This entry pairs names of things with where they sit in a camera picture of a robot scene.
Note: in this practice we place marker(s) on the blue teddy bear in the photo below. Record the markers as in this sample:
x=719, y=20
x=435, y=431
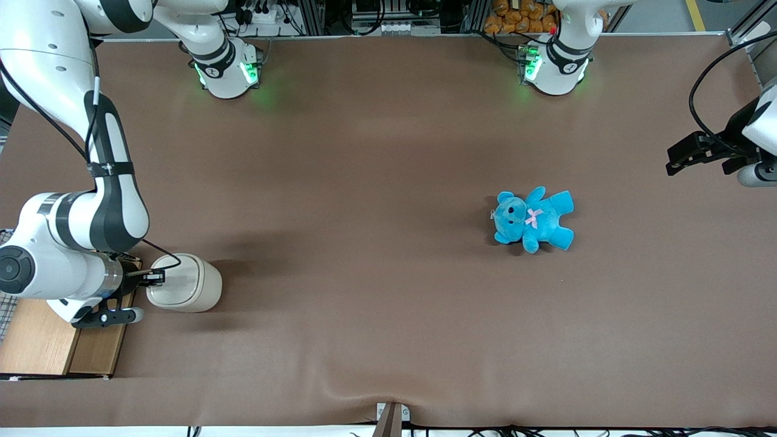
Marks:
x=540, y=221

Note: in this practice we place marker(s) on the aluminium frame profile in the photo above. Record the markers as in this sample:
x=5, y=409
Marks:
x=749, y=30

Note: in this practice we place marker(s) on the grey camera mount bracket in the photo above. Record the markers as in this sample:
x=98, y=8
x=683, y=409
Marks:
x=390, y=419

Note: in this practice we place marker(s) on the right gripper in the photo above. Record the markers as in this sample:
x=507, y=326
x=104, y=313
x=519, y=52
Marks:
x=131, y=275

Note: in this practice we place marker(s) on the brown wooden board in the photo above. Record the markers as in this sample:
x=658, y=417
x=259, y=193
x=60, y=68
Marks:
x=100, y=349

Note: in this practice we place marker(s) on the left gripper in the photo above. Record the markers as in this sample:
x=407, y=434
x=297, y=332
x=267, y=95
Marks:
x=732, y=137

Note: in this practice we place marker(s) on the brown table mat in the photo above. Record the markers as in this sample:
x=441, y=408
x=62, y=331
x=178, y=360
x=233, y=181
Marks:
x=376, y=243

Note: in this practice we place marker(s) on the white push-lid trash can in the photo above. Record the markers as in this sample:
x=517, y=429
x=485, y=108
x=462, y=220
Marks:
x=191, y=285

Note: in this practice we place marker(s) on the white power strip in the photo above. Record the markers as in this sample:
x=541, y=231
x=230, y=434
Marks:
x=261, y=13

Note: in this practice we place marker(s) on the grey electronics rack unit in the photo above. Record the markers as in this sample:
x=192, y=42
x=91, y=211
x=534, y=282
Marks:
x=394, y=15

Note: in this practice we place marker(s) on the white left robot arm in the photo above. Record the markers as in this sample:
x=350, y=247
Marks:
x=555, y=67

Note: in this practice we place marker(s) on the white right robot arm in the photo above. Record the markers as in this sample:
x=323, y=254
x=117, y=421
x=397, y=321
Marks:
x=36, y=73

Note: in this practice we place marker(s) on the light wooden board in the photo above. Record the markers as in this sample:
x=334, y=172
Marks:
x=36, y=340

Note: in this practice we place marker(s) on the orange plush toy pile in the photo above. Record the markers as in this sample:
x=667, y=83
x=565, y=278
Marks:
x=522, y=15

